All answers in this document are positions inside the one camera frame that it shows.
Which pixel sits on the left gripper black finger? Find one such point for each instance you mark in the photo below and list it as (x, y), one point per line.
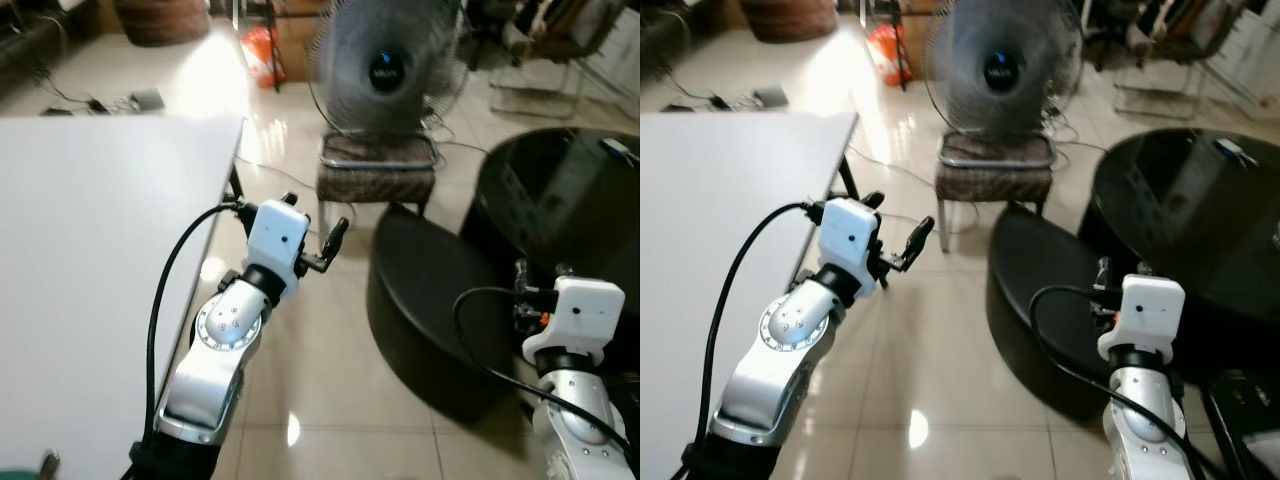
(290, 199)
(874, 200)
(337, 238)
(918, 240)

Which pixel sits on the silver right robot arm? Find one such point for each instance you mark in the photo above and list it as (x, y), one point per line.
(1140, 410)
(580, 405)

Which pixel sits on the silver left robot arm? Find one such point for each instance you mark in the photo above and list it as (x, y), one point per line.
(790, 335)
(225, 335)

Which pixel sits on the dark metal table leg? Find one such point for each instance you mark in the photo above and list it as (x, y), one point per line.
(236, 185)
(847, 178)

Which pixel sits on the black round ottoman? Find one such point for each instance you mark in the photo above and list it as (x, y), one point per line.
(1040, 290)
(430, 300)

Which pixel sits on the patterned cushion metal chair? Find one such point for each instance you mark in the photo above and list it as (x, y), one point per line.
(995, 175)
(377, 175)

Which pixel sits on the black round glass table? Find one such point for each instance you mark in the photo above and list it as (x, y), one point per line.
(560, 200)
(1190, 220)

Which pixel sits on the orange bag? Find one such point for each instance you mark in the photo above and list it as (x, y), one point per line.
(262, 58)
(888, 58)

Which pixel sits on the grey power adapter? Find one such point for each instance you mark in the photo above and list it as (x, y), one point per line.
(146, 100)
(770, 97)

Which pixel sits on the black standing fan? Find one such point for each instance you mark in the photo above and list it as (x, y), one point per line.
(385, 70)
(1000, 70)

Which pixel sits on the small white and blue object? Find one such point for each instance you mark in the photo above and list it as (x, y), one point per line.
(1235, 152)
(620, 150)

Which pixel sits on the black bin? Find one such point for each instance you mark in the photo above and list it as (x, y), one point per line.
(1250, 425)

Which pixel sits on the brown wicker basket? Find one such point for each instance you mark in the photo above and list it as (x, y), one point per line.
(788, 18)
(162, 20)

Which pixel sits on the white drawer cabinet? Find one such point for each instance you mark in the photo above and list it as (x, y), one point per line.
(1250, 45)
(625, 50)

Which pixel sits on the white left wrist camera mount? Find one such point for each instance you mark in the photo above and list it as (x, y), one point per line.
(848, 235)
(278, 232)

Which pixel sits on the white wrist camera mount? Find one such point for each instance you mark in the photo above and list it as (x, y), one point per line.
(1148, 315)
(580, 315)
(848, 235)
(278, 232)

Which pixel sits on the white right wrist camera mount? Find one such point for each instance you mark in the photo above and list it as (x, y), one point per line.
(580, 315)
(1148, 315)

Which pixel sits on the chrome frame chair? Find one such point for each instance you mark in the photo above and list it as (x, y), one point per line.
(560, 50)
(1185, 50)

